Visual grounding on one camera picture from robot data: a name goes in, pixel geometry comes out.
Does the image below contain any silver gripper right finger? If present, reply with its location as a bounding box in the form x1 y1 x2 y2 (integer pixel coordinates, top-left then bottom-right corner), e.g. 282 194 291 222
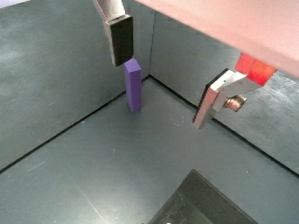
192 53 277 129

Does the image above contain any purple rectangular block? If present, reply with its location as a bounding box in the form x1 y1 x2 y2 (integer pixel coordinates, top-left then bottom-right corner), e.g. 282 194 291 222
124 58 142 112

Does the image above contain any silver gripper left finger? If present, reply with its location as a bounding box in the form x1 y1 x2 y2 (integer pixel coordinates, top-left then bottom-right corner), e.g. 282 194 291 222
92 0 134 67

